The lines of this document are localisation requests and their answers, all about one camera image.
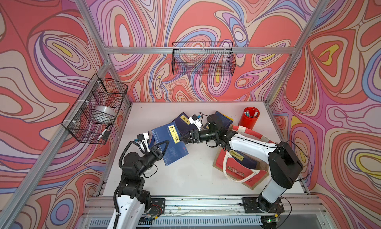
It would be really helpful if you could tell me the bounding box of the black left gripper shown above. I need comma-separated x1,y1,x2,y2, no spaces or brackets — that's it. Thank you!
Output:
135,142,168,179

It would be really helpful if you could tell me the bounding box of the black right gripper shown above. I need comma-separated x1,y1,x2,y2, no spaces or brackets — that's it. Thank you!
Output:
179,129,217,144

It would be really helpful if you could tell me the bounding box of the red beige canvas tote bag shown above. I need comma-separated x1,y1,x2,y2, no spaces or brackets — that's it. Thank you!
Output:
213,126,276,189

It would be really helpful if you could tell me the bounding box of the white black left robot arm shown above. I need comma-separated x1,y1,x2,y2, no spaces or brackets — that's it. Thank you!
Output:
108,140,169,229

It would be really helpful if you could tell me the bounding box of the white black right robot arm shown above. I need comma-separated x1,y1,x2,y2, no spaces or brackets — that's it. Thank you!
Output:
181,114,303,213

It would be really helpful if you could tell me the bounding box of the white marker in basket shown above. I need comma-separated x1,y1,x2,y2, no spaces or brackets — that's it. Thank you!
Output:
97,128,110,141

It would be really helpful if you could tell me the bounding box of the red pen holder cup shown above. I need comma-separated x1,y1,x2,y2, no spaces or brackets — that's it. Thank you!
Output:
238,107,260,129

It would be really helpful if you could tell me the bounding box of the grey tape roll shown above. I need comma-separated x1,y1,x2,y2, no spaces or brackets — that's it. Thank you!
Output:
90,106,117,125

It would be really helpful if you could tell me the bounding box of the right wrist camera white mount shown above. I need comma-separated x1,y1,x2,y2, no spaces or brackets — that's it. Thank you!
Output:
188,115,203,131

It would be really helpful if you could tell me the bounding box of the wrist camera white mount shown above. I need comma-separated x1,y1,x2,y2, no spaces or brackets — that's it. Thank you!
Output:
188,115,203,131
136,132,149,154

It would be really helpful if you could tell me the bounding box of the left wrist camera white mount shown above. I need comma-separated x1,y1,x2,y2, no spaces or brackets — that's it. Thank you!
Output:
136,132,149,154

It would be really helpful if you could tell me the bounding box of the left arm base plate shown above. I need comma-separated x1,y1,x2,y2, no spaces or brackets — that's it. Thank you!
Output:
144,198,166,218

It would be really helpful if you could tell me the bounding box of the black wire basket left wall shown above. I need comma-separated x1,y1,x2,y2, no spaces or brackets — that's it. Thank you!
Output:
62,74,128,145

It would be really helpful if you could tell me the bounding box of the black wire basket wall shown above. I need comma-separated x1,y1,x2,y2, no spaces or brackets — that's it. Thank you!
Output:
62,74,128,145
172,41,237,76

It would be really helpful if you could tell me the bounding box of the black wire basket back wall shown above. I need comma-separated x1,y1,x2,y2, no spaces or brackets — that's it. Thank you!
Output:
172,41,237,76

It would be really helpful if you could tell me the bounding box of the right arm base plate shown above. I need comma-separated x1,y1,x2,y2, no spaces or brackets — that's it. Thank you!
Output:
238,197,285,214

